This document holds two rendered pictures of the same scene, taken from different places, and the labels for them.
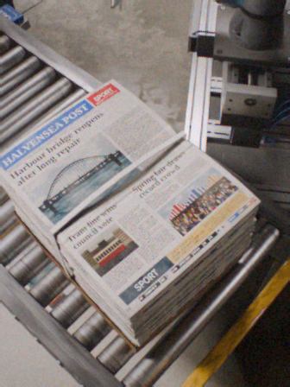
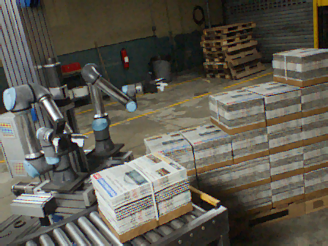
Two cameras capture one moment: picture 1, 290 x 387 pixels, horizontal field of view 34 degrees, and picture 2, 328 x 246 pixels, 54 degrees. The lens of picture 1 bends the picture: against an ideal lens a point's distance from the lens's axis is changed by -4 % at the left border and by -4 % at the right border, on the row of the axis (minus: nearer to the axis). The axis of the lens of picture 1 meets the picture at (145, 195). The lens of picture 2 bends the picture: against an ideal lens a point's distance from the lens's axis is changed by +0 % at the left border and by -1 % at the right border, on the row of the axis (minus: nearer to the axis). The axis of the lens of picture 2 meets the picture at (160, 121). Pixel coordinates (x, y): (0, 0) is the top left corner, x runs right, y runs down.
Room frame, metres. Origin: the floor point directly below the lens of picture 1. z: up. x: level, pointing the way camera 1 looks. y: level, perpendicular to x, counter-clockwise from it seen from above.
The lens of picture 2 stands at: (-0.09, 1.34, 1.67)
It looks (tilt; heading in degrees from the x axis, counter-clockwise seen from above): 17 degrees down; 286
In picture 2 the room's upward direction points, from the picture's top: 10 degrees counter-clockwise
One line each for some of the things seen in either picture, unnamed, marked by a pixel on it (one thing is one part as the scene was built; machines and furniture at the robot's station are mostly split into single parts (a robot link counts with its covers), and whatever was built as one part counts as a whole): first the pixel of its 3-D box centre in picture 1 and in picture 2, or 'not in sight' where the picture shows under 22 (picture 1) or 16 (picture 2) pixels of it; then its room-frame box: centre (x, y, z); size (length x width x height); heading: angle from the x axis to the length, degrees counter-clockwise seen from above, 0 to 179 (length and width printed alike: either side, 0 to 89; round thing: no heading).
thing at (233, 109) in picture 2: not in sight; (235, 110); (0.01, -1.10, 0.95); 0.38 x 0.29 x 0.23; 116
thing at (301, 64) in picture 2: not in sight; (304, 130); (-0.52, -1.36, 0.65); 0.39 x 0.30 x 1.29; 116
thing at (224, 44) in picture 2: not in sight; (229, 50); (0.27, -7.88, 0.65); 1.33 x 0.94 x 1.30; 51
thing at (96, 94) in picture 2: not in sight; (97, 98); (1.04, -0.93, 1.19); 0.15 x 0.12 x 0.55; 107
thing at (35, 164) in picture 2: not in sight; (28, 132); (1.15, -0.20, 1.19); 0.15 x 0.12 x 0.55; 56
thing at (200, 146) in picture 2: not in sight; (225, 176); (0.13, -1.04, 0.42); 1.17 x 0.39 x 0.83; 26
